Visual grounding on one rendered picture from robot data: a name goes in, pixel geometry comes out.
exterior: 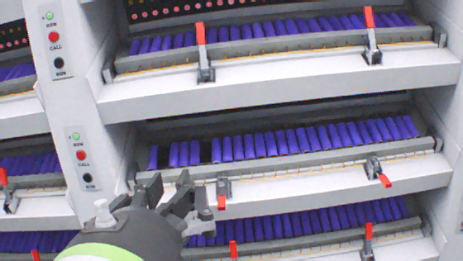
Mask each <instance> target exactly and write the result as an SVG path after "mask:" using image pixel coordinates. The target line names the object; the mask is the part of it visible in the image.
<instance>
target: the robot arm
mask: <svg viewBox="0 0 463 261"><path fill-rule="evenodd" d="M175 185H176V190H177V192H176V193H175V194H174V195H173V196H172V197H171V198H170V199H169V200H168V201H167V202H164V203H161V204H159V202H160V199H161V198H162V197H163V195H164V193H165V190H164V184H163V178H162V173H161V172H156V173H155V174H154V175H153V177H152V178H151V179H150V181H149V182H148V183H147V185H146V186H145V187H143V184H141V183H138V184H135V185H133V186H134V190H135V193H134V196H131V197H129V194H128V193H125V192H123V193H121V194H120V195H118V197H117V198H116V199H115V200H112V202H111V203H110V204H109V205H108V204H107V200H106V199H102V200H97V201H95V202H94V208H95V210H96V214H97V215H96V216H95V217H93V218H91V219H90V220H88V221H85V222H84V228H83V229H82V230H81V231H80V232H79V233H78V234H77V235H76V236H75V237H74V238H73V239H72V241H70V242H69V244H67V246H66V247H64V249H63V250H62V251H61V253H59V255H57V258H55V260H53V261H183V258H182V256H181V252H182V250H181V249H182V246H183V245H184V244H186V243H188V242H189V240H190V235H201V234H202V235H203V236H204V237H205V238H210V239H211V238H213V237H215V236H216V235H217V231H216V226H215V220H214V215H213V210H212V209H210V208H209V201H208V191H207V186H206V185H202V184H201V185H198V186H196V187H195V184H194V181H191V182H190V178H189V170H188V169H183V170H182V172H181V174H180V175H179V178H178V180H177V181H176V184H175ZM158 204H159V205H158ZM147 206H148V209H147ZM190 211H191V212H192V214H193V218H191V219H190V221H189V222H186V221H185V220H184V218H185V217H186V216H187V215H188V213H189V212H190Z"/></svg>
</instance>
